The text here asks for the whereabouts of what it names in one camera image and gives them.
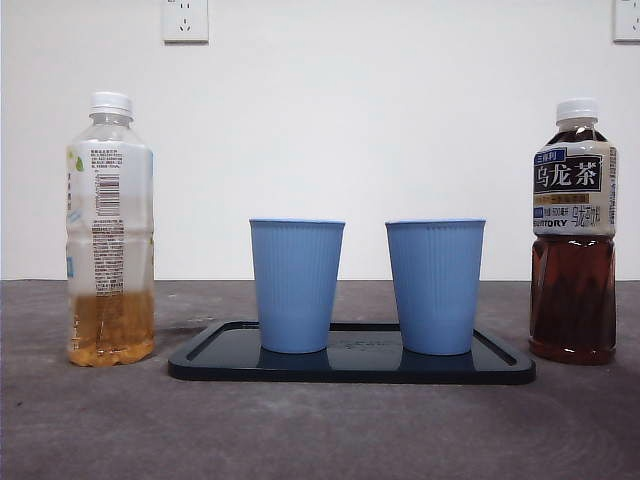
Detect pale jasmine tea bottle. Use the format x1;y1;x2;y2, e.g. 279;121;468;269
64;91;157;367

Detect dark oolong tea bottle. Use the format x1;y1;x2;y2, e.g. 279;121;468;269
527;97;618;366

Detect blue ribbed plastic cup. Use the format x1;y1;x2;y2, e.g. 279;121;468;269
248;217;347;355
384;217;487;357

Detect dark navy rectangular tray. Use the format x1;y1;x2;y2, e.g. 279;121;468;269
166;319;537;385

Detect white wall socket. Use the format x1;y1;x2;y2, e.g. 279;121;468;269
161;0;209;44
612;0;640;43

